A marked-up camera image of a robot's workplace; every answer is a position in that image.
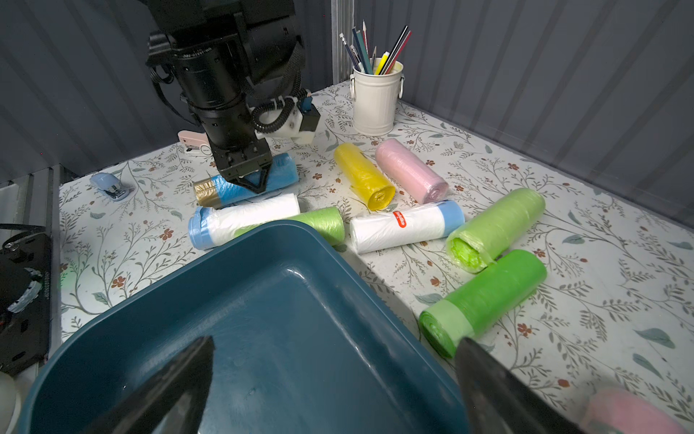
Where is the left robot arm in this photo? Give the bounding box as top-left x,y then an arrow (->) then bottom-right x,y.
145,1 -> 308,193

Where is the yellow trash bag roll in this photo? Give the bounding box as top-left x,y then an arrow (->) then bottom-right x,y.
334,143 -> 396,212

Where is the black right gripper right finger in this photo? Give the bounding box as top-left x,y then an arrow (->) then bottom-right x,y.
455,338 -> 581,433

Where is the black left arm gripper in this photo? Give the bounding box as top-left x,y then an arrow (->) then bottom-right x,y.
208,136 -> 273,193

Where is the bright green roll centre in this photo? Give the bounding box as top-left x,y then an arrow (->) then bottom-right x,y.
419,250 -> 548,359

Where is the blue roll with gold end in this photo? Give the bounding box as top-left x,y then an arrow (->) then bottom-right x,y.
193,153 -> 299,209

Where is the white roll with blue end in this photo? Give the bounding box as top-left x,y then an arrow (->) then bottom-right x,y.
188,193 -> 301,251

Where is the blue small stapler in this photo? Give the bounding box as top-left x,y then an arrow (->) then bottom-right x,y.
90,173 -> 132,202

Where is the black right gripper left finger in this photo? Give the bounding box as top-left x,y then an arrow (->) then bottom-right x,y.
83,336 -> 215,433

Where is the light green roll near box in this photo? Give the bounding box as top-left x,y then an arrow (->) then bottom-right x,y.
224,207 -> 345,245

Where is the white pen holder cup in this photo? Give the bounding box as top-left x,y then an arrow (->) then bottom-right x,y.
350,61 -> 404,137

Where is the pink small stapler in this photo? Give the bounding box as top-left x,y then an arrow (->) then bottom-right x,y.
178,130 -> 211,157

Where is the pale green roll centre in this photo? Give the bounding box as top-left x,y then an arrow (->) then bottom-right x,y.
446,188 -> 546,274

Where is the white roll with red label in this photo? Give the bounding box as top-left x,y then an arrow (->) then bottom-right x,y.
350,200 -> 466,254

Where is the teal plastic storage box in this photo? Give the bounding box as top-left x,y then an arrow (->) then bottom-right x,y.
18,222 -> 468,433

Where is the white wrist camera, left arm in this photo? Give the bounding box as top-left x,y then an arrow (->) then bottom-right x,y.
250,93 -> 321,145

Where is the pink trash bag roll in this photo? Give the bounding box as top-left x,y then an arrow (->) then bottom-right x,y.
579,388 -> 687,434
375,139 -> 449,204

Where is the pens and pencils bunch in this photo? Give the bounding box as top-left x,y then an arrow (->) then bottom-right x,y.
338,22 -> 412,77

